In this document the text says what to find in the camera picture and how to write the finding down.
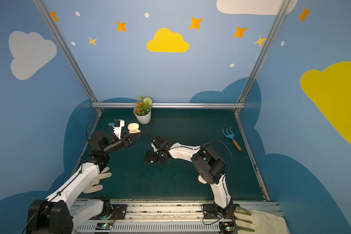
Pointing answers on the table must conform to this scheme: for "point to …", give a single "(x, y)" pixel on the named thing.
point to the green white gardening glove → (258, 222)
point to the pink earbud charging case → (133, 127)
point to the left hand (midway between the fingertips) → (139, 133)
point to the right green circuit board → (230, 228)
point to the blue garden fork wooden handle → (231, 135)
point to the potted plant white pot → (143, 119)
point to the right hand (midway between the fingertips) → (148, 160)
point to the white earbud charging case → (201, 180)
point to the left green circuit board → (104, 226)
